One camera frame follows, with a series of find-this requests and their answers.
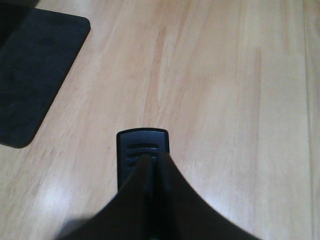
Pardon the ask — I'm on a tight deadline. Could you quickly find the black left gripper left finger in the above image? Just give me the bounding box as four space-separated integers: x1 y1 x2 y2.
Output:
62 156 153 240

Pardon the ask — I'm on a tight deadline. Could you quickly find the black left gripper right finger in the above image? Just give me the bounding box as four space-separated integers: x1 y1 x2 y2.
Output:
156 153 256 240

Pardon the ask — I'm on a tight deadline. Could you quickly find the black orange stapler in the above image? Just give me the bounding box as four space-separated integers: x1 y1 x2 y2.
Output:
116 127 170 190

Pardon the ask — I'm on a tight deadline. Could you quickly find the black monitor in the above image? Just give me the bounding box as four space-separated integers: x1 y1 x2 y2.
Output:
0 0 91 149

